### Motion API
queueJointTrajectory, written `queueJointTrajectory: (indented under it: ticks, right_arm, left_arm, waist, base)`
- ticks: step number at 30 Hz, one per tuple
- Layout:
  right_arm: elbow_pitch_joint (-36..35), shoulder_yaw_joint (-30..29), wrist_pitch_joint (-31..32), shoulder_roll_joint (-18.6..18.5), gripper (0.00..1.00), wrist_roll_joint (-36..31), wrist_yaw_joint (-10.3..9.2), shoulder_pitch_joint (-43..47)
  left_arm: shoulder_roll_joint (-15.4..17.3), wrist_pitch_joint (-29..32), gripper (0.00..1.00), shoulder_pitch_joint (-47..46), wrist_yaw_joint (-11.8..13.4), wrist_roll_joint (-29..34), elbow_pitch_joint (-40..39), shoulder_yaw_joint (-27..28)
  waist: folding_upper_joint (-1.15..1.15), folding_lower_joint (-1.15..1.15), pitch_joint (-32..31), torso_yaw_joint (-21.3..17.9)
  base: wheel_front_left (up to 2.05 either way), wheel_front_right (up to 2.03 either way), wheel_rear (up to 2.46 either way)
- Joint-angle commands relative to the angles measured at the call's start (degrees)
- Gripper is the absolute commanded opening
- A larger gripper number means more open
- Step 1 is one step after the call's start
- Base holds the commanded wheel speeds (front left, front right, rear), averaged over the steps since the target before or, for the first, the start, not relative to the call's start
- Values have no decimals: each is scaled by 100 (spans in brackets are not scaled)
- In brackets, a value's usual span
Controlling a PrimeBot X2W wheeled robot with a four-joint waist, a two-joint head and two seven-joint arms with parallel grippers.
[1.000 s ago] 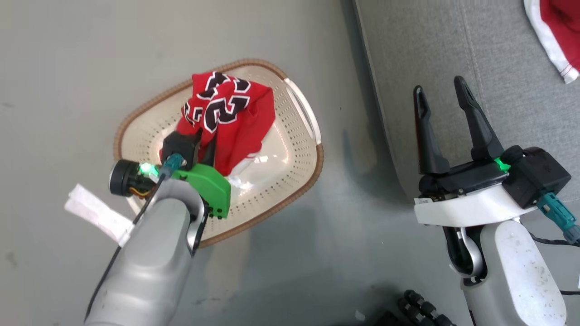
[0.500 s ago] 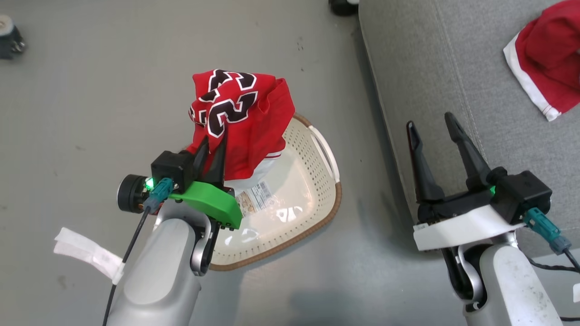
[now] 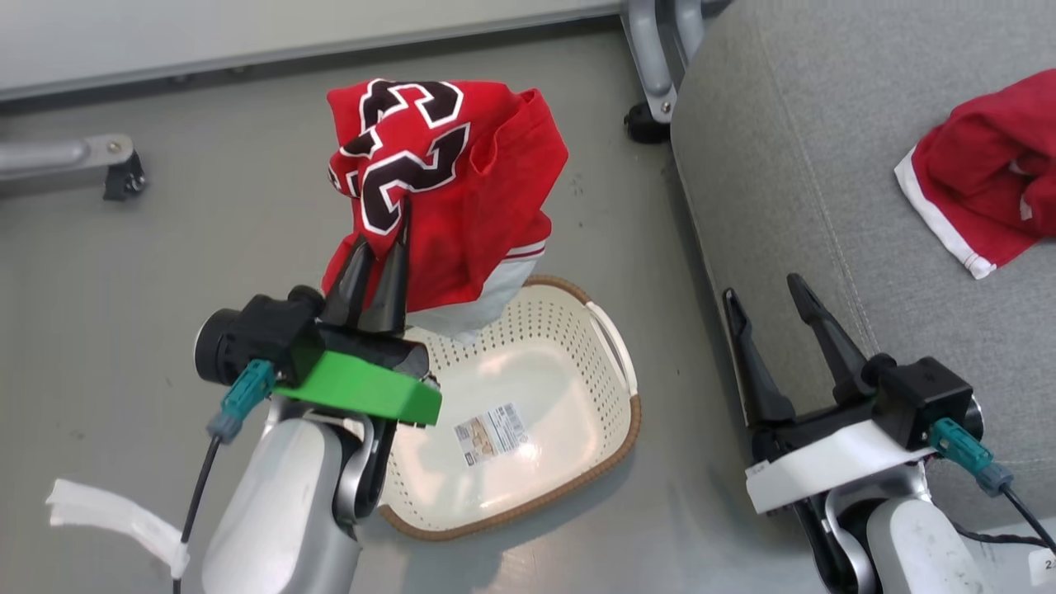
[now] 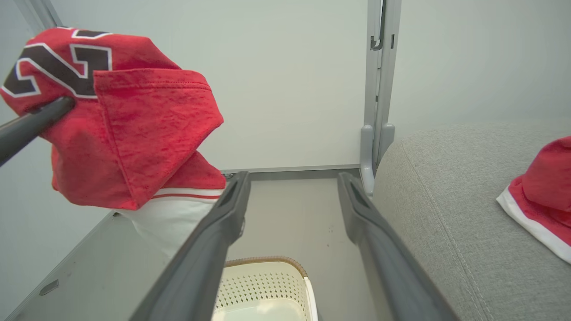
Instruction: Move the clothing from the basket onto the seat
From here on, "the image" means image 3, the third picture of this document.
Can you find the white tape strip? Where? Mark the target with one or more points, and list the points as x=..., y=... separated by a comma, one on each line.
x=115, y=516

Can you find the long grey partition foot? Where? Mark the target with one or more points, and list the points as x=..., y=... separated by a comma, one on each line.
x=49, y=161

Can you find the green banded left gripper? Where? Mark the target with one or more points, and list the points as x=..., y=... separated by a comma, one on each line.
x=363, y=388

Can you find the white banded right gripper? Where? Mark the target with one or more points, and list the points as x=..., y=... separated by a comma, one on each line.
x=833, y=462

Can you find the red jersey with black number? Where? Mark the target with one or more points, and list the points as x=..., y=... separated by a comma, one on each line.
x=487, y=181

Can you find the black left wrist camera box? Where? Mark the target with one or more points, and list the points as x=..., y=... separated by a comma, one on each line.
x=252, y=334

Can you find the small white numbered tag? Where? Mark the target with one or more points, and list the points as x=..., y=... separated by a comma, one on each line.
x=1044, y=568

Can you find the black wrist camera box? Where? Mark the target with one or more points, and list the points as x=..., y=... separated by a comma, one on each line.
x=924, y=396
x=252, y=334

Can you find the red shorts with white trim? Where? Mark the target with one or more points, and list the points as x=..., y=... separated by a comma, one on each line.
x=990, y=173

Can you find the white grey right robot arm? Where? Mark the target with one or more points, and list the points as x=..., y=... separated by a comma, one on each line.
x=916, y=544

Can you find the black caster wheel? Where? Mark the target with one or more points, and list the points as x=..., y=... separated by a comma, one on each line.
x=125, y=177
x=646, y=124

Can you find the white perforated laundry basket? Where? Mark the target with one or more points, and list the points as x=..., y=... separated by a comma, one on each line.
x=536, y=363

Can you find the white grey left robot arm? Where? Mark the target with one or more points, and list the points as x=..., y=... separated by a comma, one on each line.
x=280, y=503

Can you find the grey fabric sofa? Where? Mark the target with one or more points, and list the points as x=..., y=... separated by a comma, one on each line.
x=792, y=165

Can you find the printed label sticker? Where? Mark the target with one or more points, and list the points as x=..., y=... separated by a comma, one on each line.
x=492, y=433

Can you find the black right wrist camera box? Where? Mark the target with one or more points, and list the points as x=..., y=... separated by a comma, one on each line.
x=924, y=396

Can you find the grey partition foot with bolt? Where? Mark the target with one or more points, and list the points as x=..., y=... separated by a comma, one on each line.
x=652, y=58

